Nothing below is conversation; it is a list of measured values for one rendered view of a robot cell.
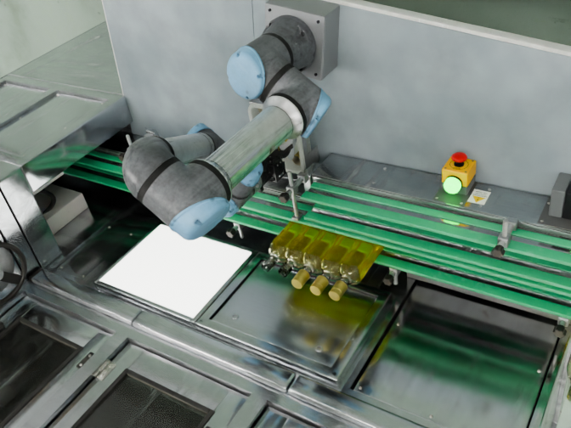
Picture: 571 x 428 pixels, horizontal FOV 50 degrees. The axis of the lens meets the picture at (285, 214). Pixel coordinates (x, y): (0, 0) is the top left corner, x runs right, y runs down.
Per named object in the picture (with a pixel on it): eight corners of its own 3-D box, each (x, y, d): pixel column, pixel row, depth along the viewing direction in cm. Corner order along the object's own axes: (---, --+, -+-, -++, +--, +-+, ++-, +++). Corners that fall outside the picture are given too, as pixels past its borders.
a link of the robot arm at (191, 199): (297, 54, 149) (141, 179, 117) (345, 93, 148) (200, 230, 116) (280, 87, 159) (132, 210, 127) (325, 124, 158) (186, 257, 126)
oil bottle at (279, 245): (304, 219, 194) (268, 262, 181) (302, 205, 191) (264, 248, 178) (319, 223, 192) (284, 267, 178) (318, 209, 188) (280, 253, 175)
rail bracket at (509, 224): (505, 222, 155) (488, 256, 146) (506, 199, 150) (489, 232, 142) (521, 227, 153) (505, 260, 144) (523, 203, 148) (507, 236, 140)
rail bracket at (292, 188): (304, 204, 189) (283, 228, 181) (297, 157, 179) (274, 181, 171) (313, 205, 188) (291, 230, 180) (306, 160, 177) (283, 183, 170)
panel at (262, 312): (162, 226, 223) (95, 288, 202) (160, 220, 221) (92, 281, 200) (392, 299, 179) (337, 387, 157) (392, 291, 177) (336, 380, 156)
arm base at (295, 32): (267, 8, 160) (245, 21, 153) (318, 22, 154) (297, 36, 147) (266, 62, 169) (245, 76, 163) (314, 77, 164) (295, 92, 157)
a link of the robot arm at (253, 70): (262, 24, 151) (229, 43, 142) (303, 59, 150) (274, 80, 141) (245, 59, 160) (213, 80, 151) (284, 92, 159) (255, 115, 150)
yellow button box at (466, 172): (450, 175, 170) (441, 190, 166) (451, 152, 166) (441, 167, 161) (476, 180, 167) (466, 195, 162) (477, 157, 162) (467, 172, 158)
